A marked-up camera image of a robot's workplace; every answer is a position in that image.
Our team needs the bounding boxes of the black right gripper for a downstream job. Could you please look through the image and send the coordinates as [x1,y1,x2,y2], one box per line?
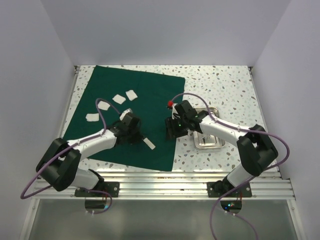
[165,115,189,140]

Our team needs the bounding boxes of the white bow-shaped gauze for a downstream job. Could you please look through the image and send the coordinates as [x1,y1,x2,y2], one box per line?
[143,137,156,150]

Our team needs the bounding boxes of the steel instrument tray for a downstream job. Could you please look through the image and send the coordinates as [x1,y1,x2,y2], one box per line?
[193,106,226,150]

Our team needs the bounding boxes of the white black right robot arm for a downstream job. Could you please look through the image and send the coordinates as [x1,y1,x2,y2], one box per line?
[165,110,279,197]

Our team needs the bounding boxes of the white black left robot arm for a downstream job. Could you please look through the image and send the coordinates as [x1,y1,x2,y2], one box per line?
[36,118,143,197]

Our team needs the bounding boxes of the green surgical cloth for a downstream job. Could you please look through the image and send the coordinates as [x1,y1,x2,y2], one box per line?
[59,64,186,172]

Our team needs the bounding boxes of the white gauze square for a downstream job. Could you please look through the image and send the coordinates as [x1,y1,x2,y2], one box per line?
[97,101,110,111]
[85,113,100,122]
[125,89,138,101]
[112,94,126,105]

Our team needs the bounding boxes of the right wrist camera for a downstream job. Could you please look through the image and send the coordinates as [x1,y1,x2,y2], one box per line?
[167,100,197,120]

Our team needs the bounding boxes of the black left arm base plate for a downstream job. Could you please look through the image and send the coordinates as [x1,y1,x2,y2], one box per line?
[74,181,120,198]

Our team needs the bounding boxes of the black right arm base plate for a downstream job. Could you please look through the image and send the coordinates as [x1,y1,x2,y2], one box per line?
[206,180,253,198]

